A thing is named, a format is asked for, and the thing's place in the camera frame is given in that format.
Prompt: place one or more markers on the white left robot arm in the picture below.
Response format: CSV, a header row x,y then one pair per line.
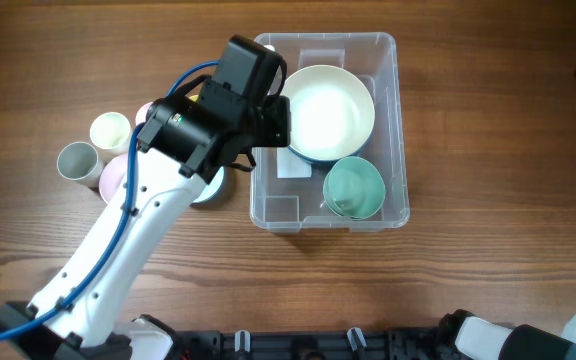
x,y
203,124

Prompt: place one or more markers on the clear plastic storage bin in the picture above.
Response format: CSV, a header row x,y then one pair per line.
x,y
291,205

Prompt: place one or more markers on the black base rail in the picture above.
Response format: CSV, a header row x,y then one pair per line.
x,y
394,343

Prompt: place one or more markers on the green bowl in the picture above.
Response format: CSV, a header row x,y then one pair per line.
x,y
338,195
368,186

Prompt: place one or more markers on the large dark blue bowl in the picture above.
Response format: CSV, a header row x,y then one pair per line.
x,y
320,159

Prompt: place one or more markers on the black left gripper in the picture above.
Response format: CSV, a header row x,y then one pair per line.
x,y
275,122

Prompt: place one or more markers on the white paper label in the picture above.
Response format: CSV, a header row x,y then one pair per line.
x,y
291,166

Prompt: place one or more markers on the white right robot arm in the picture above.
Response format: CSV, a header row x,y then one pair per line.
x,y
475,338

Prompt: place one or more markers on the grey cup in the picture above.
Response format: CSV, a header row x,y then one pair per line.
x,y
80,162

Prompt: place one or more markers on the pink cup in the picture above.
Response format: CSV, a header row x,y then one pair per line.
x,y
141,115

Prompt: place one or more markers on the light blue bowl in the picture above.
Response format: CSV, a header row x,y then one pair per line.
x,y
213,189

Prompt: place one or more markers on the pink bowl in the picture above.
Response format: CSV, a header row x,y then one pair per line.
x,y
112,177

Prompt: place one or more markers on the cream cup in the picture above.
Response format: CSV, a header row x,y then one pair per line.
x,y
111,133

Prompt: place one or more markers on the large cream bowl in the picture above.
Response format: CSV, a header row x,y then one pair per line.
x,y
332,111

